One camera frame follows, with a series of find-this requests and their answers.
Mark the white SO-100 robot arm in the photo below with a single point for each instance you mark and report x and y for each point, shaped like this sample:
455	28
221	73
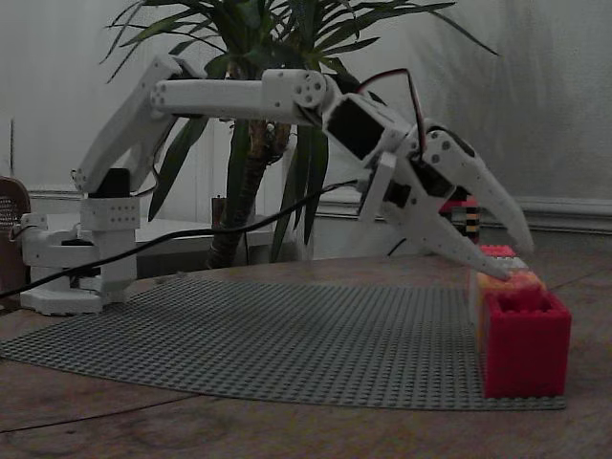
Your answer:
215	98

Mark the multicoloured Lego tower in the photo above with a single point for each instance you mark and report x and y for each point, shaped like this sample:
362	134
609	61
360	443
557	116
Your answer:
471	220

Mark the large pink lego block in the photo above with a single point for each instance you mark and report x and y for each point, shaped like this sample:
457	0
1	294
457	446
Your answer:
499	251

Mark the orange lego brick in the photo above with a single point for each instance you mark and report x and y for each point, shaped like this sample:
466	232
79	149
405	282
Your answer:
490	286

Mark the grey lego brick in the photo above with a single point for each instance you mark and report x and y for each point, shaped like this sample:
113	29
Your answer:
516	264

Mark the dark red lego brick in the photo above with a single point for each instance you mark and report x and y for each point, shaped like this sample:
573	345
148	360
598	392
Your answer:
526	354

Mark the grey Lego baseplate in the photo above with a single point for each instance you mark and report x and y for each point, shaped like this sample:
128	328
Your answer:
287	344

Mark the large green yucca plant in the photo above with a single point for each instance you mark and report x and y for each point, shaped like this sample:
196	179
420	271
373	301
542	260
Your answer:
248	181

